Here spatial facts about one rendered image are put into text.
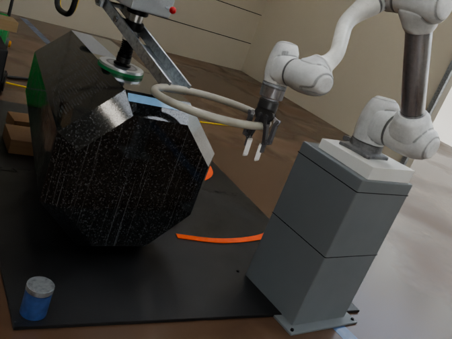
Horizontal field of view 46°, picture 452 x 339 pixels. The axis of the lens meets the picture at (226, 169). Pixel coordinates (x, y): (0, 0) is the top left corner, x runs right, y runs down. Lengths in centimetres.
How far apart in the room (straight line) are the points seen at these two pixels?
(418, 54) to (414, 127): 32
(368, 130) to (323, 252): 59
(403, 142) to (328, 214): 45
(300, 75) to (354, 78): 592
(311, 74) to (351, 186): 74
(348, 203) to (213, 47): 684
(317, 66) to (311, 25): 669
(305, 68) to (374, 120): 75
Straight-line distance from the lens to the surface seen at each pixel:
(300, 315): 263
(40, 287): 207
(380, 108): 248
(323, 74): 178
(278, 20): 903
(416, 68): 223
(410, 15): 213
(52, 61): 293
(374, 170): 239
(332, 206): 243
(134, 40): 244
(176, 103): 189
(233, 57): 928
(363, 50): 773
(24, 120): 369
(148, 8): 246
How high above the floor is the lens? 137
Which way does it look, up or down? 19 degrees down
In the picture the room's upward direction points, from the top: 21 degrees clockwise
